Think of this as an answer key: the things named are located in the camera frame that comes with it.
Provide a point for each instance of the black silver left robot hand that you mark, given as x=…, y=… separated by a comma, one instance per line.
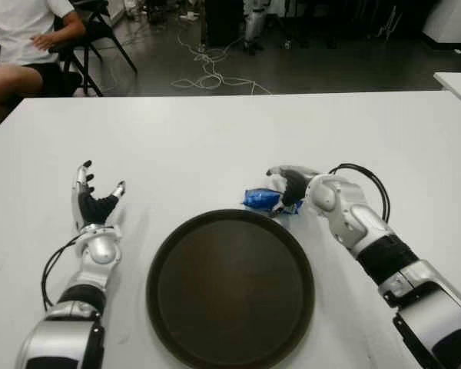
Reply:
x=90, y=207

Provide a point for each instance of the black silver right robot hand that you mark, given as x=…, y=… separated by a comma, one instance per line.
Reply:
x=294, y=182

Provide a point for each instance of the blue Oreo snack pack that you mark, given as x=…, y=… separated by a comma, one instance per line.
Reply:
x=259, y=198

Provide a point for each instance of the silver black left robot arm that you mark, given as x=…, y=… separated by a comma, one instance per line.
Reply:
x=96, y=250

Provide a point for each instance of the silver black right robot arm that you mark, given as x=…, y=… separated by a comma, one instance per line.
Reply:
x=353, y=219

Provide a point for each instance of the round dark brown tray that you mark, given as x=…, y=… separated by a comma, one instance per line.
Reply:
x=230, y=288

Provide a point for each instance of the black folding chair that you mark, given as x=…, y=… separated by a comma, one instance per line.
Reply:
x=88, y=34

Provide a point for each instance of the seated person in white shirt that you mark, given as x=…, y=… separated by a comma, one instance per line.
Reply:
x=19, y=30

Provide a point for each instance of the white power strip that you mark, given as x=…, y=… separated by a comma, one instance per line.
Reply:
x=189, y=16

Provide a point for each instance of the white cabinet with black base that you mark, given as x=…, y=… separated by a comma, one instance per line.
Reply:
x=453, y=19

